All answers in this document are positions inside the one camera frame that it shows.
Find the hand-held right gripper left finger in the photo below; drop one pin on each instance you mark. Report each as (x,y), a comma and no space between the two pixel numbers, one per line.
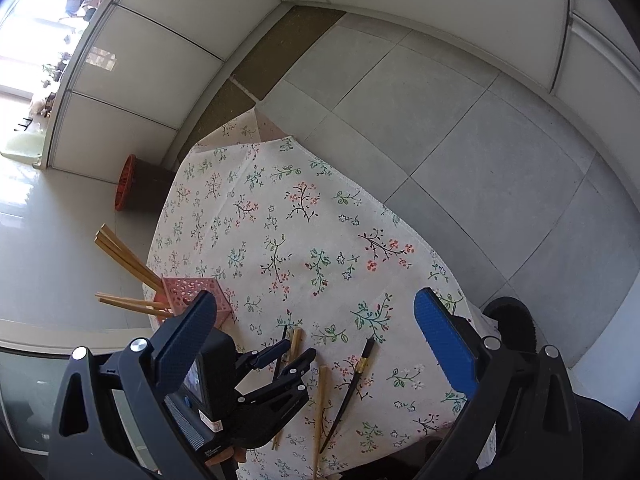
(185,340)

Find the light green cutting board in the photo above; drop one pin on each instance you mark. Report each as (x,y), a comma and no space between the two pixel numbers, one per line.
(22,145)

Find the white cabinet drawer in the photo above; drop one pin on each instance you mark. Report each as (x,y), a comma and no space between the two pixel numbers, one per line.
(607,5)
(600,90)
(450,15)

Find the row of small bottles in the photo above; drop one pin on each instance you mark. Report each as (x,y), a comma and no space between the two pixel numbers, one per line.
(42,102)

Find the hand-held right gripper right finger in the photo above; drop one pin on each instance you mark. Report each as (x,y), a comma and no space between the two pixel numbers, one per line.
(445,340)

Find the grey cloth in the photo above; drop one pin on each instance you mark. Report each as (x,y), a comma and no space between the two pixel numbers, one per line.
(82,0)

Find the dark chopstick with gold band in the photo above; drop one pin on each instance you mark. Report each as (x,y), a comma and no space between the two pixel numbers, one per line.
(361,362)

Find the brown trash bin red rim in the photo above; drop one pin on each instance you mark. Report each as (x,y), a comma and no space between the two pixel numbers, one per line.
(147,185)

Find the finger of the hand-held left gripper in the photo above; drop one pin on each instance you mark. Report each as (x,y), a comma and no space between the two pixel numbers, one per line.
(272,352)
(300,362)

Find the floral tablecloth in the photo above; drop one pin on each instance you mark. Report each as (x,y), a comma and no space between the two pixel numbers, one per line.
(300,240)

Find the white kitchen countertop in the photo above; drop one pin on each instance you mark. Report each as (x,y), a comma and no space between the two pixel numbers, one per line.
(82,45)

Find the person's left hand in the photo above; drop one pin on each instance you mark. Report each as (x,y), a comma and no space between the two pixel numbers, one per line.
(235,457)

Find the light bamboo chopstick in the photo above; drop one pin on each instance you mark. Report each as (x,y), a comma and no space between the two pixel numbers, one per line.
(135,309)
(130,301)
(320,410)
(132,255)
(296,342)
(125,262)

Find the pink perforated utensil holder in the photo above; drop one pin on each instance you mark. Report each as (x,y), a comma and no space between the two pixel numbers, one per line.
(190,290)

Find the black slipper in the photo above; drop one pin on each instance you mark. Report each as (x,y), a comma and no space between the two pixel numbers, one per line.
(515,320)

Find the person's leg in black trousers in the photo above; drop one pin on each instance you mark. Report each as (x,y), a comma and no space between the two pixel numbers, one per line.
(600,440)

